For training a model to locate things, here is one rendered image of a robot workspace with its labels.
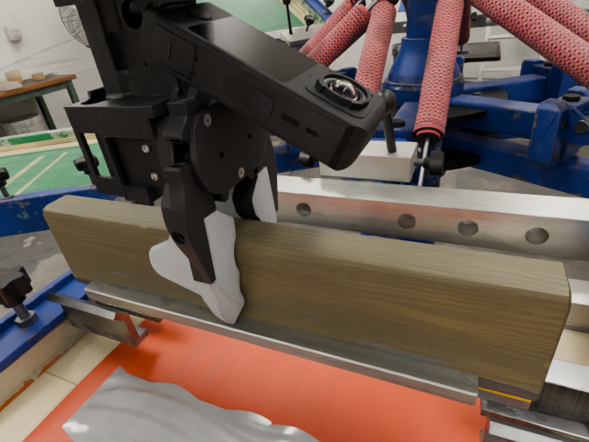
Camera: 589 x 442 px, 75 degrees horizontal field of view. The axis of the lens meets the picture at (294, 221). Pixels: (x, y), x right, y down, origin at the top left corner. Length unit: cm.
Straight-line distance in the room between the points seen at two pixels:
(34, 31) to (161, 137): 459
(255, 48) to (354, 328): 16
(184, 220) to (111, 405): 27
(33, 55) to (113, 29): 450
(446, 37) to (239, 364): 63
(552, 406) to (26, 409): 45
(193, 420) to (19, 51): 444
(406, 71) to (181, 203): 85
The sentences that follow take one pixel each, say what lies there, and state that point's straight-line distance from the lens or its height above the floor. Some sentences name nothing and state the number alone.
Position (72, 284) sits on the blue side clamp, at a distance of 53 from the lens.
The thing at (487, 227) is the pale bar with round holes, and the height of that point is 102.
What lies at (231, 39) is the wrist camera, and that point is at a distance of 20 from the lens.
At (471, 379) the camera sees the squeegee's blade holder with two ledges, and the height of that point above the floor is 108.
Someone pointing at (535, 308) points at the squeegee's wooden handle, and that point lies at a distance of 21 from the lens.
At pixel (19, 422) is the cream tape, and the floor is 96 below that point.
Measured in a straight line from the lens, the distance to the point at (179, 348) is 45.
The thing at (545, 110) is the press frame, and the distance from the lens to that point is 85.
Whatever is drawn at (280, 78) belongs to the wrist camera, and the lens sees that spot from 18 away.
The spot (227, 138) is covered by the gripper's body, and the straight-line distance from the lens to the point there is 21.
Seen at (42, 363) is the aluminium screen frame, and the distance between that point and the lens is 50.
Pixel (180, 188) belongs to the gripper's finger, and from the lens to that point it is 19.
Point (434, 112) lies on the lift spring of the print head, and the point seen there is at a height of 108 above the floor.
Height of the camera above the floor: 127
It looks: 30 degrees down
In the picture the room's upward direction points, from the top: 7 degrees counter-clockwise
